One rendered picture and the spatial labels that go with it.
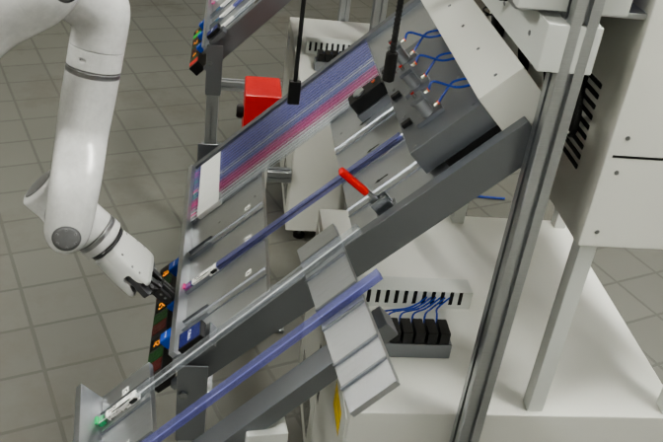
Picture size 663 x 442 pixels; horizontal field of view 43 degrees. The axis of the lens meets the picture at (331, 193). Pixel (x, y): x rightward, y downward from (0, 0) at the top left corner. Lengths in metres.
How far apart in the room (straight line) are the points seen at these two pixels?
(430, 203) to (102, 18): 0.59
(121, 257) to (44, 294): 1.29
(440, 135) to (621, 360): 0.76
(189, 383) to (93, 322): 1.29
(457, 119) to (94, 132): 0.60
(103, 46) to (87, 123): 0.13
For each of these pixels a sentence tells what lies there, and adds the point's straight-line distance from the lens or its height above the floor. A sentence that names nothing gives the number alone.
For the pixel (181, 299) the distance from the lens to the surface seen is 1.60.
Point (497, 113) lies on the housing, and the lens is 1.29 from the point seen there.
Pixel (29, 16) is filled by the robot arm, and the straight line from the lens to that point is 1.27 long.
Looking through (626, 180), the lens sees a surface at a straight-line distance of 1.40.
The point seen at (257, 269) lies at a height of 0.84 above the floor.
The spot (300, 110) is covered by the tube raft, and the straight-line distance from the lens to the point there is 1.84.
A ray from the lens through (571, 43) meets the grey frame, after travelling 1.21.
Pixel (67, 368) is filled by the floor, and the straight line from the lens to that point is 2.56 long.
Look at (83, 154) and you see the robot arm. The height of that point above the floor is 1.03.
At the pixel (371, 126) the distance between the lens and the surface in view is 1.59.
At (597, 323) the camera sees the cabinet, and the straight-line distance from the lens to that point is 1.95.
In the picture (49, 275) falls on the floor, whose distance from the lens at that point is 2.91.
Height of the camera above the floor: 1.72
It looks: 30 degrees down
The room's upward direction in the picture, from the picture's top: 8 degrees clockwise
